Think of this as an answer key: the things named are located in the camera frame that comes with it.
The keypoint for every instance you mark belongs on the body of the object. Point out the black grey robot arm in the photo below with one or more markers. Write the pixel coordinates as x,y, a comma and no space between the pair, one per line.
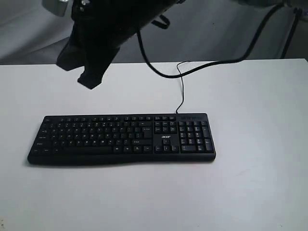
145,11

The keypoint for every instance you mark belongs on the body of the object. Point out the grey backdrop cloth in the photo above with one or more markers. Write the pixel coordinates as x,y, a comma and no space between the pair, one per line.
200,30

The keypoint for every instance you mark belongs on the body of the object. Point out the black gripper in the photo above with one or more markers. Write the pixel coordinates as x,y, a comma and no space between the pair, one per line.
94,42

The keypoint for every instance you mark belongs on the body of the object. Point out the black tripod stand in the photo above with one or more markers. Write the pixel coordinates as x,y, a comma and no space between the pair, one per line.
297,15

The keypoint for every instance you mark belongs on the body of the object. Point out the black Acer computer keyboard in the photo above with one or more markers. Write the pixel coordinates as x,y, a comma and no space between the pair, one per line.
81,140

